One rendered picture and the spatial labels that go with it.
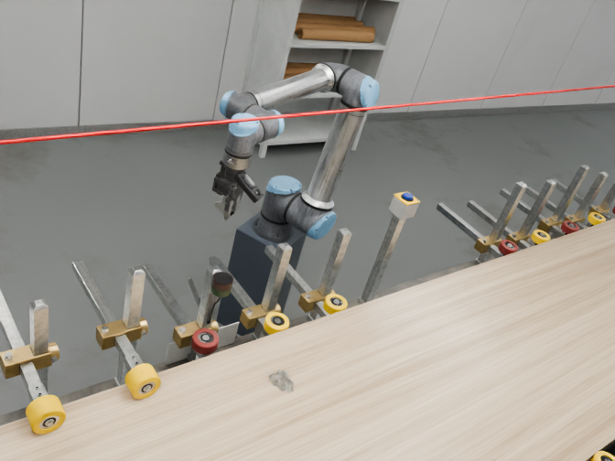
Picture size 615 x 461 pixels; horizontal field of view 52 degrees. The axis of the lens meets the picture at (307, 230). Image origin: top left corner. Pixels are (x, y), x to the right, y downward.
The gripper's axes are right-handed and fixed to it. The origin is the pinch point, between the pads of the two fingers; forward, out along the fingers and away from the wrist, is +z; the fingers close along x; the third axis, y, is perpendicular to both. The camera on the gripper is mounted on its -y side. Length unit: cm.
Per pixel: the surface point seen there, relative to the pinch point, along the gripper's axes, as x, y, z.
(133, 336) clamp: 58, -4, 10
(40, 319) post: 79, 9, -5
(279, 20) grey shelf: -225, 96, 5
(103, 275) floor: -42, 83, 104
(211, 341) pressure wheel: 41.8, -21.4, 14.3
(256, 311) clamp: 16.6, -24.1, 18.8
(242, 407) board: 57, -41, 15
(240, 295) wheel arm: 12.6, -15.5, 19.8
